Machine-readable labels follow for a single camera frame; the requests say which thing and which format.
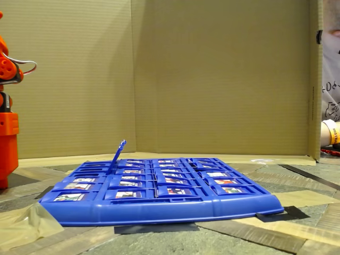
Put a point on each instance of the orange robot base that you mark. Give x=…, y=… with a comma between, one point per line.
x=9, y=148

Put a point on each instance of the flip tile Zap card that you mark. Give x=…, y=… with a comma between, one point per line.
x=134, y=165

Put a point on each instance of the brown tape patch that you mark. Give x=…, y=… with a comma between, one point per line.
x=305, y=198

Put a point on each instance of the flip tile Shadow Ninja card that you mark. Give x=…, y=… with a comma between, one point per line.
x=77, y=186

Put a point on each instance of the person's forearm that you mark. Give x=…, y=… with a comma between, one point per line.
x=324, y=135

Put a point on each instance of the brown cardboard box wall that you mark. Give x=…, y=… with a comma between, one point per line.
x=212, y=79

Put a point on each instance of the blue guessing game board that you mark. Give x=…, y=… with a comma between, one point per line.
x=159, y=212

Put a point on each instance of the blue cassette with orange label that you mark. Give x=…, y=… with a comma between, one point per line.
x=224, y=181

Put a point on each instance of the white printed shirt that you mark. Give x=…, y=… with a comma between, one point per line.
x=330, y=79

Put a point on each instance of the flip tile Eric Eagle card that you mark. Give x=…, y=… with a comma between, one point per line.
x=132, y=171

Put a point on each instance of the long thin black tape line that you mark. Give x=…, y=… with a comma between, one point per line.
x=310, y=176

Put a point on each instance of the clear crumpled tape sheet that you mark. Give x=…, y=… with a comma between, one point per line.
x=26, y=228

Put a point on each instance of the flip tile Blast Tamer card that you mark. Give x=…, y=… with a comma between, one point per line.
x=134, y=161

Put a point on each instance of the yellow wristband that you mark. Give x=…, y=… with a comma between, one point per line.
x=335, y=135

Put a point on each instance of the red-framed character card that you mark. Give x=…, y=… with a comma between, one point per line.
x=120, y=151
x=125, y=142
x=112, y=164

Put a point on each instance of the person's head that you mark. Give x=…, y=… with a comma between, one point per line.
x=333, y=16

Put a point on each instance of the blue cassette with colourful label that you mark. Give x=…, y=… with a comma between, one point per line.
x=232, y=190

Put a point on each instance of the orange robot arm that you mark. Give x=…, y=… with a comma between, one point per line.
x=6, y=69

